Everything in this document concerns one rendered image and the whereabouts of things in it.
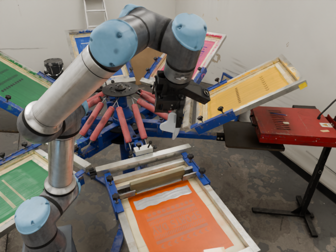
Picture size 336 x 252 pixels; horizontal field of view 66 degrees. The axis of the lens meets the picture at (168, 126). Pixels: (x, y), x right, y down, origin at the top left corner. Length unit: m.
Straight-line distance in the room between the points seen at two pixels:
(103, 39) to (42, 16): 4.82
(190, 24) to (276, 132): 1.61
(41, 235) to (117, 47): 0.79
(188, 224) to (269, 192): 1.83
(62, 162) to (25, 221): 0.23
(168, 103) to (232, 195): 2.42
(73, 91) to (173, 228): 1.08
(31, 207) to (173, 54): 0.75
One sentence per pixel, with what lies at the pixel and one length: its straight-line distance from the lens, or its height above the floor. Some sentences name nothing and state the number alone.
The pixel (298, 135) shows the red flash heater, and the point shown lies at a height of 1.10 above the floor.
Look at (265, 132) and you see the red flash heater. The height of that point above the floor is 1.10.
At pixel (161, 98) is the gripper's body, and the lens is 0.70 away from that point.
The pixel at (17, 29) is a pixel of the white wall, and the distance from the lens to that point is 5.34.
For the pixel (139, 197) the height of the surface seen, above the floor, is 0.95.
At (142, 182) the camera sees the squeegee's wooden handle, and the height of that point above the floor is 1.06.
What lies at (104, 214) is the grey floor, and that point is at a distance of 2.86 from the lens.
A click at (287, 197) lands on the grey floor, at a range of 3.21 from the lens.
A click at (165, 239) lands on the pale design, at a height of 0.95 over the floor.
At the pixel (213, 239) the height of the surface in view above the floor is 0.95.
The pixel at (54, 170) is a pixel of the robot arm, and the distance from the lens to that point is 1.00.
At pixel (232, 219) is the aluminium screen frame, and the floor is 0.99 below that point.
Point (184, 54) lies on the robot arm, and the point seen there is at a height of 1.99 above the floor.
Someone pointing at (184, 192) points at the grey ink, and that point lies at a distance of 1.65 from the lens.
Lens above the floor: 2.14
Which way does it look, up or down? 31 degrees down
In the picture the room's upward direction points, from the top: straight up
